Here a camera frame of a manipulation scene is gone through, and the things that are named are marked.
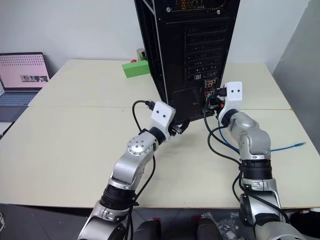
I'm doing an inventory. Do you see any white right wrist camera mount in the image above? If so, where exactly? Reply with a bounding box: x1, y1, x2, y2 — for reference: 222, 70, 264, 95
219, 81, 244, 118

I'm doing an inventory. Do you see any green rectangular block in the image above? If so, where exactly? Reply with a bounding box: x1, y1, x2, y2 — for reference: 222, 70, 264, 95
121, 59, 151, 79

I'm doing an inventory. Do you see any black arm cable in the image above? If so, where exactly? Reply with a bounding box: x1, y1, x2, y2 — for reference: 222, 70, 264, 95
124, 99, 157, 240
203, 86, 289, 226

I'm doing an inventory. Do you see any open laptop with pink screen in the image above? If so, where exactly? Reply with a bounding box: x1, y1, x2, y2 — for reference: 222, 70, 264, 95
0, 52, 52, 109

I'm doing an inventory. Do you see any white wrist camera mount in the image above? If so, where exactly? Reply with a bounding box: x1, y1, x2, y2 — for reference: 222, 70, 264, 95
219, 81, 244, 118
151, 100, 176, 138

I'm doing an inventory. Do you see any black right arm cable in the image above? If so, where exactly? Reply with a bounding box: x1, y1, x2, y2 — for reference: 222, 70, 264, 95
203, 86, 289, 226

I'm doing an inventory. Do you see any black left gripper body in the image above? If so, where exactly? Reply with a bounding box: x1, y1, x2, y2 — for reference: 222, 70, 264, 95
167, 119, 183, 137

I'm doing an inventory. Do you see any black computer tower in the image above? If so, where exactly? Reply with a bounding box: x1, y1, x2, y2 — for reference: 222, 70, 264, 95
133, 0, 241, 124

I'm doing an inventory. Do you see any crumpled clear plastic wrap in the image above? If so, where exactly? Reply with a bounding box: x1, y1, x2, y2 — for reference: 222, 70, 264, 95
199, 211, 241, 240

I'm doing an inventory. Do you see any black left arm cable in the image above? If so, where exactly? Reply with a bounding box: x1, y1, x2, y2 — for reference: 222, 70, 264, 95
124, 99, 157, 240

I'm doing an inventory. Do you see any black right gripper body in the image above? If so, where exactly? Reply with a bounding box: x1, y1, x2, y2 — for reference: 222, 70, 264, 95
213, 96, 227, 115

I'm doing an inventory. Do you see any grey partition panel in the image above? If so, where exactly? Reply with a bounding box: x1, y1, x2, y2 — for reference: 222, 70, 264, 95
271, 0, 320, 161

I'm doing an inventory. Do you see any blue ethernet cable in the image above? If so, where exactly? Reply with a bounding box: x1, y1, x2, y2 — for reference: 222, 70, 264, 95
215, 112, 307, 154

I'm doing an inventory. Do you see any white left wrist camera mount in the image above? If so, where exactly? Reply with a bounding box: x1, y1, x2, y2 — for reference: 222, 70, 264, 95
151, 100, 176, 138

